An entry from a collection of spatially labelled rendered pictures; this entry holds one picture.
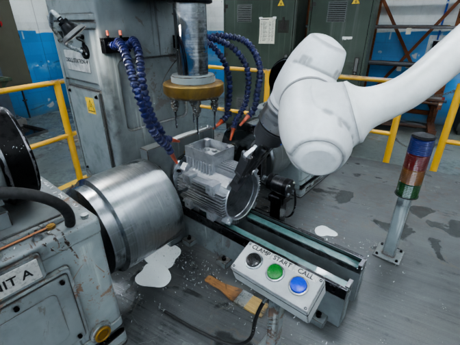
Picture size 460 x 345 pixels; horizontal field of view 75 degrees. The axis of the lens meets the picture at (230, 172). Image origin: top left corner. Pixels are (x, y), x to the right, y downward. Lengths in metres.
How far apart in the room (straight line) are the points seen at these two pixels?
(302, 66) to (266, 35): 3.66
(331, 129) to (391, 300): 0.66
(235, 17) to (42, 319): 4.13
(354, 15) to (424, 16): 2.03
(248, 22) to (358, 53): 1.43
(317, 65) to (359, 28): 3.37
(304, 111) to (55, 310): 0.56
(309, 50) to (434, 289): 0.79
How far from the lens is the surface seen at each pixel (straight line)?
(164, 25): 1.10
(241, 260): 0.64
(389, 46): 5.84
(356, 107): 0.48
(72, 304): 0.70
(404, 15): 5.83
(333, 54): 0.60
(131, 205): 0.72
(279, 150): 1.12
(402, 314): 0.99
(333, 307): 0.86
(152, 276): 1.00
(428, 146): 0.97
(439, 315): 1.04
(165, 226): 0.77
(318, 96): 0.49
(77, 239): 0.63
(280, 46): 4.18
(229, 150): 0.94
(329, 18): 4.01
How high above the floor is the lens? 1.49
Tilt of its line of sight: 26 degrees down
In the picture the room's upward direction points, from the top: straight up
